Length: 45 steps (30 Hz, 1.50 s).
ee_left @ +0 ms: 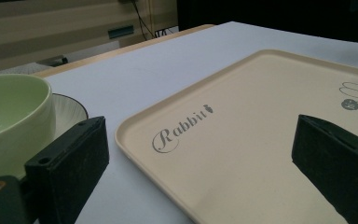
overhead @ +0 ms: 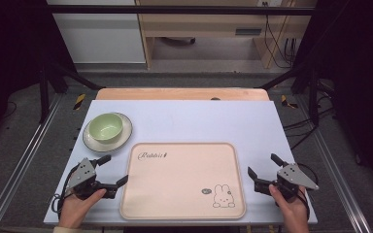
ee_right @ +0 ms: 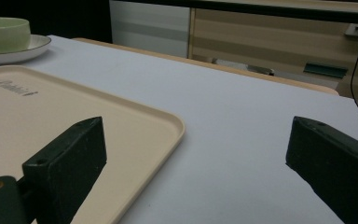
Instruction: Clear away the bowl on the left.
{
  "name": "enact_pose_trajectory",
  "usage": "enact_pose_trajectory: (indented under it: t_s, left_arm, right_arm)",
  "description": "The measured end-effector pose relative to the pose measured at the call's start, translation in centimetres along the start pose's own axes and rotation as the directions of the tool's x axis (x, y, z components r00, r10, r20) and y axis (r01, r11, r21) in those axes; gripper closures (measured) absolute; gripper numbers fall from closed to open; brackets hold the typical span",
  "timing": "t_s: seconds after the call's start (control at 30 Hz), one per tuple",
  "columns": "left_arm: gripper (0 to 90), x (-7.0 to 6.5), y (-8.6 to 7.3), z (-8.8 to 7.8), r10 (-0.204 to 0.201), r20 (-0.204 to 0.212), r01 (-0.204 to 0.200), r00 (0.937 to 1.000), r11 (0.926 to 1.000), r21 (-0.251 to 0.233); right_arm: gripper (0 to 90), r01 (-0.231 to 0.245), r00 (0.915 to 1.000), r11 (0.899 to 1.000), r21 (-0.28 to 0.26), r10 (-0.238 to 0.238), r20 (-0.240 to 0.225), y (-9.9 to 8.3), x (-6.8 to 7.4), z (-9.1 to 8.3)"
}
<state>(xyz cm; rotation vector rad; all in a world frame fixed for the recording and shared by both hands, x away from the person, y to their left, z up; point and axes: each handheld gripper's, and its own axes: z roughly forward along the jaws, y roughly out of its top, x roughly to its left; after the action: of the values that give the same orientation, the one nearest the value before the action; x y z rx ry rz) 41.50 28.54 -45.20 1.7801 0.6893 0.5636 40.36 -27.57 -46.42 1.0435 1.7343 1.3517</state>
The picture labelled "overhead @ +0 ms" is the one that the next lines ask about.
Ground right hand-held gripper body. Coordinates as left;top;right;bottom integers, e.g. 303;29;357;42
254;163;320;200

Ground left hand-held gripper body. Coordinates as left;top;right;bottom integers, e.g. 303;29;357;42
66;157;118;201

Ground person's left hand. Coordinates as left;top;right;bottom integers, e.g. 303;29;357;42
57;188;108;229

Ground person's right hand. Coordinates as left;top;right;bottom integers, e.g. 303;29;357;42
268;183;310;233

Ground white plate with dark rim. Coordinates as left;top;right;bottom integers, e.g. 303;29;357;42
82;112;134;153

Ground green bowl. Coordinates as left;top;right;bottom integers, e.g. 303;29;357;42
87;113;124;145

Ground yellow and black tape marker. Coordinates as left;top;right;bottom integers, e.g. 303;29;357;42
280;94;299;110
73;93;87;112

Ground pink tray with rabbit print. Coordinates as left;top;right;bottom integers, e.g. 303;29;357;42
119;142;248;221

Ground black metal stand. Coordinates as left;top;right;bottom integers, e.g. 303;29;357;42
257;59;321;128
38;59;107;124

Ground black curtain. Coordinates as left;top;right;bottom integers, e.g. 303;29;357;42
0;0;78;147
290;0;373;197

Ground white cabinet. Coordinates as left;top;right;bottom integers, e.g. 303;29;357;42
46;0;147;65

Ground black chair base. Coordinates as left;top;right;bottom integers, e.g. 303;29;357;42
159;36;197;46

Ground wooden desk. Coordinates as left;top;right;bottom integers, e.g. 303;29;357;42
135;0;316;70

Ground black metal crossbar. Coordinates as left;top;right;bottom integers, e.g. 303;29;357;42
46;4;317;17

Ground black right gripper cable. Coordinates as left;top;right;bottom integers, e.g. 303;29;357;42
296;162;321;221

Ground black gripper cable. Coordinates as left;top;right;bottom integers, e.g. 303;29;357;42
51;167;79;216
296;162;321;221

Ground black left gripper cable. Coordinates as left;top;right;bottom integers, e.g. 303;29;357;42
51;167;79;216

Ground aluminium rail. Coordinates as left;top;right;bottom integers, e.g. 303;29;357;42
0;92;64;233
295;95;373;233

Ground black floor cables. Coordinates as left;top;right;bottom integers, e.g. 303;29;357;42
282;79;338;151

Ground hanging black cables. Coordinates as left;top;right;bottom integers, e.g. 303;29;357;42
262;1;298;70

